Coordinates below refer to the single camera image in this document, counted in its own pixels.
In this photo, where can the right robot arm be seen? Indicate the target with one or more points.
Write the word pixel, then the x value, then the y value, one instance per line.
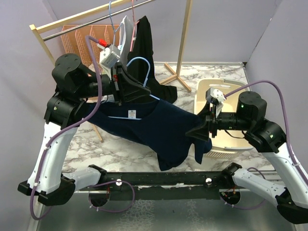
pixel 269 139

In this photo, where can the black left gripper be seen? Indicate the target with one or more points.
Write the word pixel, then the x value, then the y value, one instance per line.
pixel 122 84

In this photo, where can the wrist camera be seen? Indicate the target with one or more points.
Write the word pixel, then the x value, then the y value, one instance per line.
pixel 109 56
pixel 214 96

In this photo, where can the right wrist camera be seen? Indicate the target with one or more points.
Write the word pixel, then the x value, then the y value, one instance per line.
pixel 214 96

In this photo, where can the black t shirt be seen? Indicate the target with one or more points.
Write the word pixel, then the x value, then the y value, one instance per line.
pixel 143 68

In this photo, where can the pink clothes hanger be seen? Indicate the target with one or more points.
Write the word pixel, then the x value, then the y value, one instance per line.
pixel 134 27

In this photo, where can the navy blue t shirt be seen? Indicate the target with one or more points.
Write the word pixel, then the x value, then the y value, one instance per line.
pixel 159 125

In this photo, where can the wooden clothes rack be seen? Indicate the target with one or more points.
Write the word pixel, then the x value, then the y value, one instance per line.
pixel 37 31

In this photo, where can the cream laundry basket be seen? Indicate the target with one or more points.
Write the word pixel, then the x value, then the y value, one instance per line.
pixel 229 144

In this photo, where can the white t shirt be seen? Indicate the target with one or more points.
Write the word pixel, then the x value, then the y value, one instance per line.
pixel 126 28

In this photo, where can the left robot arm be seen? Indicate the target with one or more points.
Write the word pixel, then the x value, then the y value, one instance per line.
pixel 66 108

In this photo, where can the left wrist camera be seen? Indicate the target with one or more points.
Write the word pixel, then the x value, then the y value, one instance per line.
pixel 109 56

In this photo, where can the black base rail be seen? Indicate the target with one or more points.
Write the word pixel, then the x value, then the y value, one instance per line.
pixel 165 185

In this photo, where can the pink plastic organizer basket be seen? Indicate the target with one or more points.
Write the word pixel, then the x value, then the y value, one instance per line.
pixel 74 41

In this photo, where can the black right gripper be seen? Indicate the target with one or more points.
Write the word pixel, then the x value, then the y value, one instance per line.
pixel 211 116

